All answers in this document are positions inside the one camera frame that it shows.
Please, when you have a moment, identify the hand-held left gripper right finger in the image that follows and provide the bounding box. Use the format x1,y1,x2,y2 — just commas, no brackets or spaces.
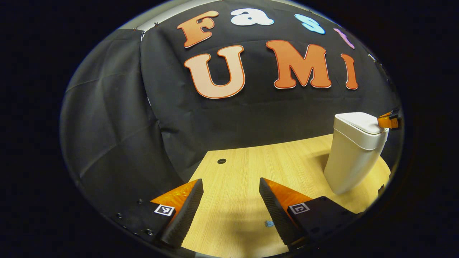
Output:
259,177,359,249

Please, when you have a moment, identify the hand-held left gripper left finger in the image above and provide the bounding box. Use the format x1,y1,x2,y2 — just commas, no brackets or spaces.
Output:
102,178,204,249

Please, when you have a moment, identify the black backdrop cloth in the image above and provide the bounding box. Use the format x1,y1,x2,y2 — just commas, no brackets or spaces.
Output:
60,0,404,219

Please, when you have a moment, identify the white desktop garbage bin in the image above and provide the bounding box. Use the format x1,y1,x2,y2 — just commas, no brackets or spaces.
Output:
323,112,389,196

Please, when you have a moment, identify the wooden desktop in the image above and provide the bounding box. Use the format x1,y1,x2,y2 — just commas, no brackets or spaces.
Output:
181,133,391,258

